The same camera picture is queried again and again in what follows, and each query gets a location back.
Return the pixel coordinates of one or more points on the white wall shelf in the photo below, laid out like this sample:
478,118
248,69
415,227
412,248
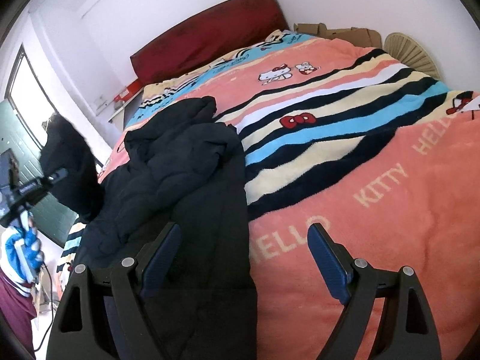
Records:
122,116

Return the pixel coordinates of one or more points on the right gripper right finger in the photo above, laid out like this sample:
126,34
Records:
406,329

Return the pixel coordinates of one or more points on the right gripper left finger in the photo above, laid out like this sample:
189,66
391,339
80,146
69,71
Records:
102,315

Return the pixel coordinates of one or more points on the red box on shelf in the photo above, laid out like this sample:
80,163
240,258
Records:
129,91

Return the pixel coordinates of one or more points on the dark red headboard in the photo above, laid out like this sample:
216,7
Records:
206,36

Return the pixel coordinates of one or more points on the Hello Kitty pink blanket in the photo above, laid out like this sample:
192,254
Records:
384,157

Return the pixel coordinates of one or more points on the brown cardboard pieces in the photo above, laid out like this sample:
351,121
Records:
359,37

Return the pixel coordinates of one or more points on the black puffer jacket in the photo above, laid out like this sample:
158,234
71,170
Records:
183,168

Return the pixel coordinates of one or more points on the blue gloved left hand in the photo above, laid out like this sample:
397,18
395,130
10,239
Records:
21,255

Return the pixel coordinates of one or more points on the beige fan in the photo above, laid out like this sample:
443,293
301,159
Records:
409,52

